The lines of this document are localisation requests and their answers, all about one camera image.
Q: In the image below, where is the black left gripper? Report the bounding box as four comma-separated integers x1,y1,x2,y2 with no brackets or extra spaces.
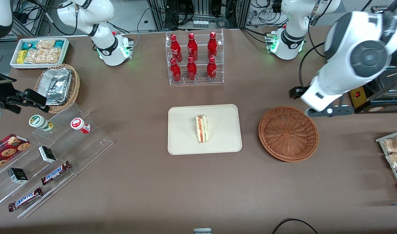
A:
289,85,313,99

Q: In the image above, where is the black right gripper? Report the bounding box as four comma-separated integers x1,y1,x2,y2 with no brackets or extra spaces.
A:
0,67,50,114

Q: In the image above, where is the triangle sandwich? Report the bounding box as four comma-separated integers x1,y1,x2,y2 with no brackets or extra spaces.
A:
195,114,208,144

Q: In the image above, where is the oval light wicker basket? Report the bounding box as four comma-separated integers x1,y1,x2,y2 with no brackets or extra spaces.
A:
34,64,80,114

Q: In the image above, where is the round brown wicker basket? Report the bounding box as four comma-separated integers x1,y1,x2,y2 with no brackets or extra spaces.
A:
258,106,319,162

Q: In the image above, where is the beige plastic tray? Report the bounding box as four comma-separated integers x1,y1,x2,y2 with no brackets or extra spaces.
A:
168,104,242,155

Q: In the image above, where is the green lid cup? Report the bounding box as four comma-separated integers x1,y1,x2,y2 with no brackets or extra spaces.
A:
29,115,54,132

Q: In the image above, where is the silver foil container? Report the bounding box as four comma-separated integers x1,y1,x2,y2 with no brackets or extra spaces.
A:
42,68,72,105

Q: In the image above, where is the white rectangular snack bin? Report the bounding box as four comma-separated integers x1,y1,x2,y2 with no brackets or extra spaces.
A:
10,38,70,70

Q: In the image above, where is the large clear cracker bag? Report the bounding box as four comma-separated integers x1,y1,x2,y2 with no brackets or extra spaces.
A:
24,48,61,64

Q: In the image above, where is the red lid cup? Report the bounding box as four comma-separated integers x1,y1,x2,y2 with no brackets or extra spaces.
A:
71,118,91,134

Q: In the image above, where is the small clear cracker bag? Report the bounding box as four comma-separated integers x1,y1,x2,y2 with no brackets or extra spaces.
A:
36,39,56,50

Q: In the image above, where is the small black box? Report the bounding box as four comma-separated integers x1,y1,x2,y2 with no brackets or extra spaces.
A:
38,146,57,163
7,168,29,184

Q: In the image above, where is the red cookie box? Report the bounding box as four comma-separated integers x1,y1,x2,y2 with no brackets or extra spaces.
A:
0,134,31,173

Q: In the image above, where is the clear acrylic stepped display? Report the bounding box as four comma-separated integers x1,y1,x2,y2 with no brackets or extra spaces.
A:
0,103,114,219

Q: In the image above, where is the brown Snickers bar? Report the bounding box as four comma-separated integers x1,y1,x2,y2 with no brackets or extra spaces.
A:
8,187,43,212
41,161,72,185

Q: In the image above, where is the red cola bottle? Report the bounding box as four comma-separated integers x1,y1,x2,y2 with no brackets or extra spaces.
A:
170,58,182,83
170,34,183,62
187,57,198,81
207,57,217,82
208,32,218,60
187,33,198,61

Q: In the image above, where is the black countertop appliance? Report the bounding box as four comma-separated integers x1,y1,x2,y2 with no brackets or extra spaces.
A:
348,5,397,114

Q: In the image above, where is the clear acrylic bottle rack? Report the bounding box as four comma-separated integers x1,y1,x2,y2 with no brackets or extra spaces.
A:
165,29,224,85

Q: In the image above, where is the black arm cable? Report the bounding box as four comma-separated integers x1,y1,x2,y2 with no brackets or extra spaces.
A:
298,42,326,87

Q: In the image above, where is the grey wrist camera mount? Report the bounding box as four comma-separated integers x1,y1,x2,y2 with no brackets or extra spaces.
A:
305,105,354,118

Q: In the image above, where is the black looped cable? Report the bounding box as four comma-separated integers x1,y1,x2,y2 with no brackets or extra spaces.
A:
272,218,319,234

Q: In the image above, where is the grey wire rack tray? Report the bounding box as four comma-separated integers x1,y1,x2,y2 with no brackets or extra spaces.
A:
376,129,397,199

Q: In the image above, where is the aluminium frame rack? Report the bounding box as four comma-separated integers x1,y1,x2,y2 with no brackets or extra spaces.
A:
146,0,253,32

